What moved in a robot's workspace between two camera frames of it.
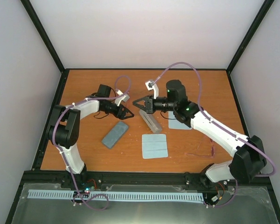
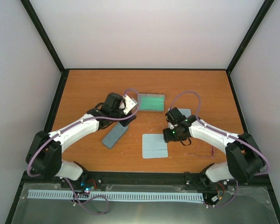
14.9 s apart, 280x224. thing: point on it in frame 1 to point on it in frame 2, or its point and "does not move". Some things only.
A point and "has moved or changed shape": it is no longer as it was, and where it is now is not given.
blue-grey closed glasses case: (114, 135) does not move
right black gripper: (149, 107) to (167, 136)
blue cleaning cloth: (154, 146) does not move
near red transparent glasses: (213, 151) does not move
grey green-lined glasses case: (151, 121) has moved or changed shape
